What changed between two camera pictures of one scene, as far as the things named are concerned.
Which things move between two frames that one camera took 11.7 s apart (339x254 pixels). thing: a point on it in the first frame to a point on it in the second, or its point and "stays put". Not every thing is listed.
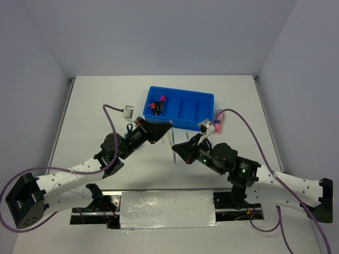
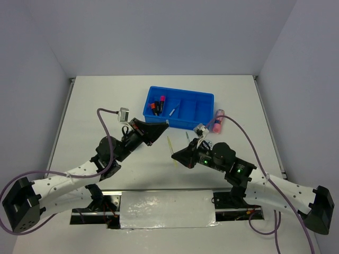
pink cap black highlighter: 161,103 stays put
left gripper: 151,130 stays put
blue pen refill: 173,143 to 172,111
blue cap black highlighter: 157,111 stays put
